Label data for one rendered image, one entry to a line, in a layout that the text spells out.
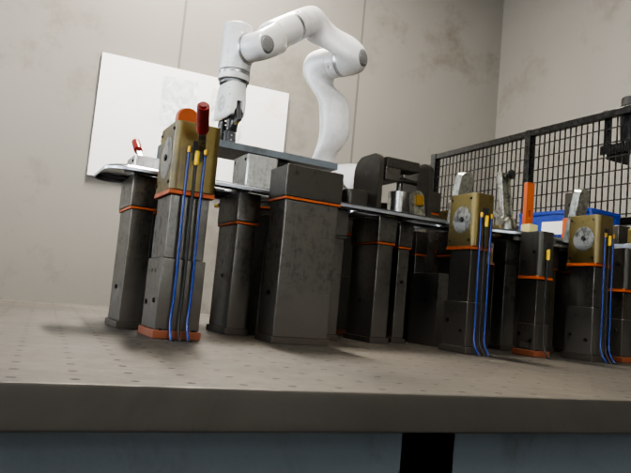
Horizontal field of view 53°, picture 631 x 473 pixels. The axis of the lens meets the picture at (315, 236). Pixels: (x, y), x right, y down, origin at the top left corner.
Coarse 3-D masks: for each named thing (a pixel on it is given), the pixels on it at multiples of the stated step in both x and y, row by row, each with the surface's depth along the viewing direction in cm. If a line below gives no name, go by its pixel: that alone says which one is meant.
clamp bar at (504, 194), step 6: (498, 174) 191; (504, 174) 192; (510, 174) 187; (498, 180) 190; (504, 180) 191; (510, 180) 191; (498, 186) 190; (504, 186) 190; (510, 186) 190; (498, 192) 190; (504, 192) 190; (510, 192) 190; (498, 198) 190; (504, 198) 188; (510, 198) 189; (498, 204) 189; (504, 204) 188; (510, 204) 189; (504, 210) 187; (510, 210) 188; (504, 216) 187; (510, 216) 188
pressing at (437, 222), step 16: (96, 176) 128; (112, 176) 132; (128, 176) 130; (224, 192) 139; (256, 192) 135; (352, 208) 145; (368, 208) 138; (416, 224) 161; (432, 224) 160; (560, 240) 161
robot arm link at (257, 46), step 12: (288, 12) 188; (264, 24) 178; (276, 24) 169; (288, 24) 182; (300, 24) 186; (252, 36) 163; (264, 36) 164; (276, 36) 167; (288, 36) 182; (300, 36) 187; (240, 48) 165; (252, 48) 163; (264, 48) 163; (276, 48) 167; (252, 60) 166
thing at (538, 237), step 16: (528, 240) 150; (544, 240) 147; (528, 256) 149; (544, 256) 147; (528, 272) 149; (544, 272) 146; (528, 288) 149; (544, 288) 148; (528, 304) 148; (544, 304) 146; (528, 320) 148; (544, 320) 145; (528, 336) 146; (544, 336) 146; (512, 352) 150; (528, 352) 146; (544, 352) 145
